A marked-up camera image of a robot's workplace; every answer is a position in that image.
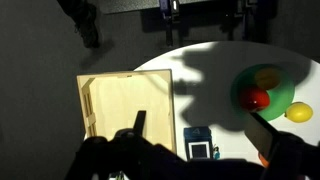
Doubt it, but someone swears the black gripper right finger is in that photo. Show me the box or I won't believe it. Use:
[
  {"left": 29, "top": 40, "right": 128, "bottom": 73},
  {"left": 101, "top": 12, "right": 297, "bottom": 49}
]
[{"left": 243, "top": 112, "right": 282, "bottom": 162}]

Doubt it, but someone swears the blue cube-shaped soft box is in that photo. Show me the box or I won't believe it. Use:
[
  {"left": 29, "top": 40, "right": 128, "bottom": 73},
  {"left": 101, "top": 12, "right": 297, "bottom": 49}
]
[{"left": 183, "top": 125, "right": 214, "bottom": 162}]

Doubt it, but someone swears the green bowl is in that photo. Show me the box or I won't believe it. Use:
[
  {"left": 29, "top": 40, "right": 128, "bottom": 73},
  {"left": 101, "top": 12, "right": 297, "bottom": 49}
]
[{"left": 230, "top": 63, "right": 296, "bottom": 122}]

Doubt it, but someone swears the light wooden tray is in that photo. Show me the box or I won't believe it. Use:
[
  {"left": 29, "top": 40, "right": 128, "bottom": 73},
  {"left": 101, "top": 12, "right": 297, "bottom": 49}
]
[{"left": 76, "top": 68, "right": 178, "bottom": 154}]

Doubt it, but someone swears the red apple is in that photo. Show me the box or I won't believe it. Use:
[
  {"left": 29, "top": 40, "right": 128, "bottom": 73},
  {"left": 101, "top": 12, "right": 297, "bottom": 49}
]
[{"left": 239, "top": 87, "right": 271, "bottom": 113}]

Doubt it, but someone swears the black cable bundle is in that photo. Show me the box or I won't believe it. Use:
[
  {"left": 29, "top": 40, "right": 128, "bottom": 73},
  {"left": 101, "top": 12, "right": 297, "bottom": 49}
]
[{"left": 57, "top": 0, "right": 101, "bottom": 50}]

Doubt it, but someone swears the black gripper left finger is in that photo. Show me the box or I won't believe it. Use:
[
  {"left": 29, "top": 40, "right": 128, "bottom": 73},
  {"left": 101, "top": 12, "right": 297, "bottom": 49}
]
[{"left": 132, "top": 110, "right": 147, "bottom": 137}]

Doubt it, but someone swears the orange fruit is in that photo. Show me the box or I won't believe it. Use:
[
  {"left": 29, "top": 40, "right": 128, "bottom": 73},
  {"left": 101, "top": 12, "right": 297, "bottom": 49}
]
[{"left": 254, "top": 67, "right": 282, "bottom": 91}]

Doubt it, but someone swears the yellow lemon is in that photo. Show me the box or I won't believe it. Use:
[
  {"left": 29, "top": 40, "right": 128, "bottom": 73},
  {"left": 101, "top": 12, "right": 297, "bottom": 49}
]
[{"left": 284, "top": 101, "right": 314, "bottom": 124}]

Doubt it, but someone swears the small teal figurine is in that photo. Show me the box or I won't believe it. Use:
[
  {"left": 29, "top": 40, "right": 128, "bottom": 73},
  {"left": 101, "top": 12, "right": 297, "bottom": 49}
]
[{"left": 213, "top": 145, "right": 221, "bottom": 161}]

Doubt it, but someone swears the blue black clamp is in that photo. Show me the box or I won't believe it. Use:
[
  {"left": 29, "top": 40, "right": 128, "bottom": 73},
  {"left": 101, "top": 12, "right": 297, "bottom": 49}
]
[
  {"left": 232, "top": 0, "right": 263, "bottom": 42},
  {"left": 158, "top": 0, "right": 182, "bottom": 47}
]

